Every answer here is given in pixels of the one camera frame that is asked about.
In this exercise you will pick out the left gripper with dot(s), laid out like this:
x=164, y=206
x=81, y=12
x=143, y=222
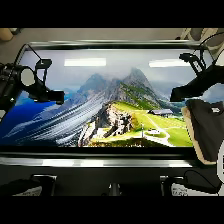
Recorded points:
x=53, y=96

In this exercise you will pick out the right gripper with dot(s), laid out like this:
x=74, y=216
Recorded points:
x=186, y=91

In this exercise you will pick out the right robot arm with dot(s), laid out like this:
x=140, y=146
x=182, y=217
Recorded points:
x=215, y=75

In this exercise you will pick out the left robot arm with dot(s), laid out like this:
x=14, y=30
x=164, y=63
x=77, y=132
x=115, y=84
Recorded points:
x=13, y=83

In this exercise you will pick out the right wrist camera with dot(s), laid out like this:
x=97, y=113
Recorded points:
x=193, y=60

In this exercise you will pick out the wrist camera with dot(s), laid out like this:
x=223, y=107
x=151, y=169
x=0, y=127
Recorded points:
x=44, y=64
x=193, y=60

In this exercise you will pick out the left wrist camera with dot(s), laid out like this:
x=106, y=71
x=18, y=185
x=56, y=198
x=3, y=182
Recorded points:
x=44, y=64

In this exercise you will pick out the silver frame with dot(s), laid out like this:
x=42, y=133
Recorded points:
x=100, y=162

